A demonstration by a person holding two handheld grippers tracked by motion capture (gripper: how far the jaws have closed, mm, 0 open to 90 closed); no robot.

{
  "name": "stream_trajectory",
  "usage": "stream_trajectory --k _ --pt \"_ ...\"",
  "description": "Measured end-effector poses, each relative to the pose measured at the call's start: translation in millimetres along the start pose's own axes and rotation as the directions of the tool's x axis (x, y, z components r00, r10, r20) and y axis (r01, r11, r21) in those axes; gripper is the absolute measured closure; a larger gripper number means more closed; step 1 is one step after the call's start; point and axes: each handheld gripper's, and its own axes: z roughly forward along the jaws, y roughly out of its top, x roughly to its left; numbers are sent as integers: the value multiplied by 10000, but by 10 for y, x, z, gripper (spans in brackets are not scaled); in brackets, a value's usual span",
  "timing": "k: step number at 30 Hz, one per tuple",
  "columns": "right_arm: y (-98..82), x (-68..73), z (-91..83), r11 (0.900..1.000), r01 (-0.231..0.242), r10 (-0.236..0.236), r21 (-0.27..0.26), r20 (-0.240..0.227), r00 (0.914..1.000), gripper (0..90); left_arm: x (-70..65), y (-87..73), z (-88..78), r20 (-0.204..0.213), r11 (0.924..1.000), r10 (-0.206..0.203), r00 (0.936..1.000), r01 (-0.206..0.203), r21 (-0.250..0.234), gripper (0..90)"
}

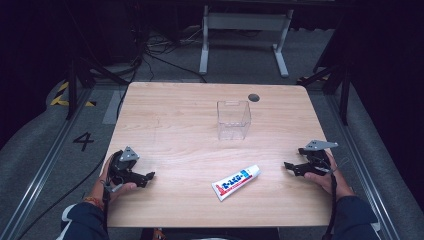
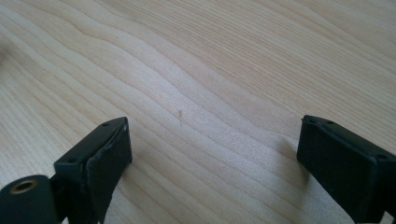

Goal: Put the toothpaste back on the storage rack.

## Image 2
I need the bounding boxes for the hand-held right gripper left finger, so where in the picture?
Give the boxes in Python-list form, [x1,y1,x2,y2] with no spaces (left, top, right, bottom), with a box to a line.
[49,116,134,224]

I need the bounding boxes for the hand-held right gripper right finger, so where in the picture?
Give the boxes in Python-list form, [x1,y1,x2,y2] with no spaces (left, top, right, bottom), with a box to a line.
[296,114,396,224]

